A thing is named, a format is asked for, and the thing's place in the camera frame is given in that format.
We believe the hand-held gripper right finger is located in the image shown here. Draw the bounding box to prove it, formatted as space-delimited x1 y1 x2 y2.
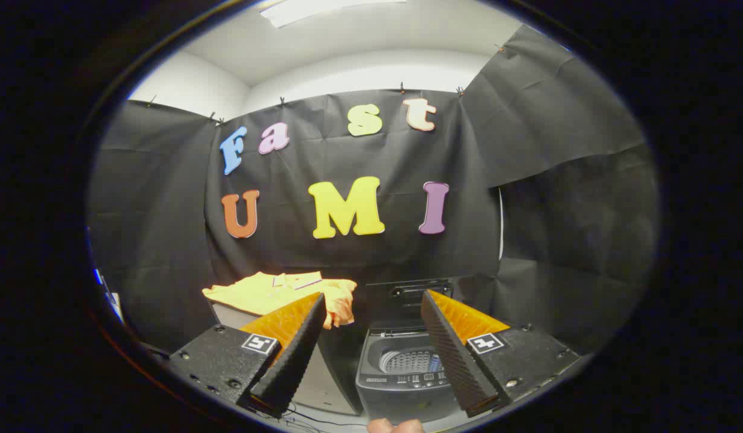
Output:
421 289 582 418

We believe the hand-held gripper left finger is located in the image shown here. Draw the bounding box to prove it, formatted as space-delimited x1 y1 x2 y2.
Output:
169 292 328 418

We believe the grey washing machine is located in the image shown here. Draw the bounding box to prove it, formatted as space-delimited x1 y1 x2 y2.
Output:
355 328 468 425

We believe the yellow polo shirt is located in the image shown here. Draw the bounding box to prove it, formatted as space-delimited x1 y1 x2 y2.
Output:
202 271 358 330

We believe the white cabinet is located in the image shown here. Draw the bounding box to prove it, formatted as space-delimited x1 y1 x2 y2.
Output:
210 301 363 417

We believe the blue white object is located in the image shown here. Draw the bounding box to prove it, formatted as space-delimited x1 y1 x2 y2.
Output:
94 268 124 322

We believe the black backdrop cloth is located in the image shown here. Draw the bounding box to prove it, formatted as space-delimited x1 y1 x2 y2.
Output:
86 24 659 361

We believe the ceiling light panel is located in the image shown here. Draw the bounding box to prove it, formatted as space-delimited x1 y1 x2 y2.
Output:
260 0 408 29

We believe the black cable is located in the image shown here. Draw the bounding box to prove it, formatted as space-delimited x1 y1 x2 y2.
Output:
251 406 367 431

